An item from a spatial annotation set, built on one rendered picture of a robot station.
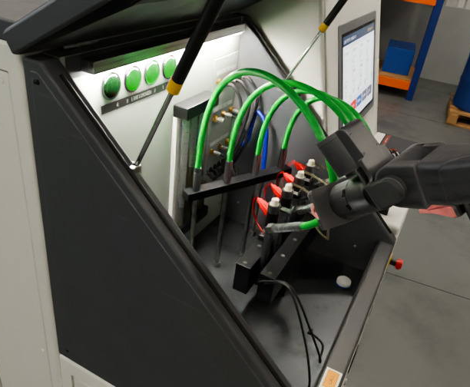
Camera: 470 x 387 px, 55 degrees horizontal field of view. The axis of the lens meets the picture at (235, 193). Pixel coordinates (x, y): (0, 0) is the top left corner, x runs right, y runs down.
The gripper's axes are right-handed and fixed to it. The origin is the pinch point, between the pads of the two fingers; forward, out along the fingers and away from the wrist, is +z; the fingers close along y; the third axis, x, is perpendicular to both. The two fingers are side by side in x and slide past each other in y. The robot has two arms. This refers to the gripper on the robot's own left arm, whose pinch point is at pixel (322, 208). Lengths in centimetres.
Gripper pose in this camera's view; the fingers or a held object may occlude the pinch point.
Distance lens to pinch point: 81.5
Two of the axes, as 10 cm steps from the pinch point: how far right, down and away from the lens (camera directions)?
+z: -2.2, 1.7, 9.6
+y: -9.1, 3.0, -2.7
